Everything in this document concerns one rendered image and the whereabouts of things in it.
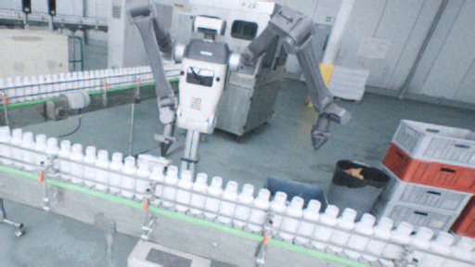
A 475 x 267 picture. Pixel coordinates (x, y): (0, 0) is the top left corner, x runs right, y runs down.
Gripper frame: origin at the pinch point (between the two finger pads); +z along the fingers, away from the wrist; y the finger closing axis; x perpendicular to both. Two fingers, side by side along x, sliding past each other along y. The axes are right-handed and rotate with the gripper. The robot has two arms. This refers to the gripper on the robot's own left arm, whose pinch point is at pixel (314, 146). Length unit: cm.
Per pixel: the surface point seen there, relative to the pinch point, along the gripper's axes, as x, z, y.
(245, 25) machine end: 67, -50, 325
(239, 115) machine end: 50, 76, 320
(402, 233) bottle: -25, 9, -45
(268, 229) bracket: 18, 14, -55
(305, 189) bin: -5.9, 30.5, 15.4
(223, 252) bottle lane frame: 31, 34, -49
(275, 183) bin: 10.9, 30.7, 15.5
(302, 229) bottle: 5.2, 16.6, -46.3
